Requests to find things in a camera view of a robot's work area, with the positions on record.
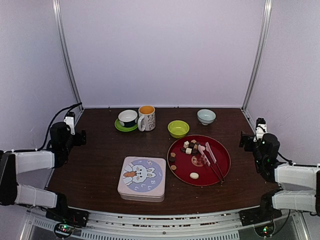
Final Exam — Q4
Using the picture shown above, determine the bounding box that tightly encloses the white round button chocolate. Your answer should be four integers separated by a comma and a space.
189, 172, 199, 180

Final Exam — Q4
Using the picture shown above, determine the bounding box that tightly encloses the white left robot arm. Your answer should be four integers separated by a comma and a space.
0, 111, 86, 222

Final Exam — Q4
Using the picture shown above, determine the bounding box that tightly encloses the pink plastic scoop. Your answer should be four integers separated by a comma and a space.
197, 142, 225, 184

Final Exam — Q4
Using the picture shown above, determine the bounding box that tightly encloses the front aluminium rail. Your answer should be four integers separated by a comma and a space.
18, 208, 311, 240

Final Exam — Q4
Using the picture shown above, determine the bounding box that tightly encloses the left aluminium frame post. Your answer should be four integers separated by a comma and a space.
52, 0, 81, 104

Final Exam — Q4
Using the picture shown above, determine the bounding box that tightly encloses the red round tray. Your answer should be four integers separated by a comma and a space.
167, 134, 231, 187

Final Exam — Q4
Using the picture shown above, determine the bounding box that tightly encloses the dark blue white cup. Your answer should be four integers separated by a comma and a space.
117, 109, 138, 128

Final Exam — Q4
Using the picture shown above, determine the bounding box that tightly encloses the right aluminium frame post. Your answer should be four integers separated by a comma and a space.
241, 0, 273, 112

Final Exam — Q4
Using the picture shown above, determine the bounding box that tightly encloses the green saucer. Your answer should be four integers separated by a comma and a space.
114, 118, 140, 132

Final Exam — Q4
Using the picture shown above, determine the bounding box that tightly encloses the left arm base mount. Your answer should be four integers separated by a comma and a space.
45, 193, 90, 240

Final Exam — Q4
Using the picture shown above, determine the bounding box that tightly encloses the white floral mug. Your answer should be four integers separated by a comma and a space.
137, 105, 156, 132

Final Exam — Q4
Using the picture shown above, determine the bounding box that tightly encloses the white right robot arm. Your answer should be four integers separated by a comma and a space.
239, 117, 320, 221

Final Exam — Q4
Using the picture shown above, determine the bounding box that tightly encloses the silver compartment tin box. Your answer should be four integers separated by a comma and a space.
119, 193, 165, 203

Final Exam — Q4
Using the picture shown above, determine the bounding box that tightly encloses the pale blue bowl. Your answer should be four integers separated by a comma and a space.
197, 109, 216, 126

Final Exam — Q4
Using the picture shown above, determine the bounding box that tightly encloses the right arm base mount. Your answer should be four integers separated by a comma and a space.
238, 190, 282, 238

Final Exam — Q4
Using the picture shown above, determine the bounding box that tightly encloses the aluminium frame post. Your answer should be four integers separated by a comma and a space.
241, 0, 273, 112
52, 0, 81, 104

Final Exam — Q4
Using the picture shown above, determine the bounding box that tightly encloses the tin lid with rabbit picture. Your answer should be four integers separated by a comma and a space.
117, 156, 167, 196

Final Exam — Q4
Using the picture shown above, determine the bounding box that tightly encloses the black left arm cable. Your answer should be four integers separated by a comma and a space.
37, 101, 83, 152

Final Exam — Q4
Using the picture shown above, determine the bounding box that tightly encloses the lime green bowl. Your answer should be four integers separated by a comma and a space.
167, 120, 190, 139

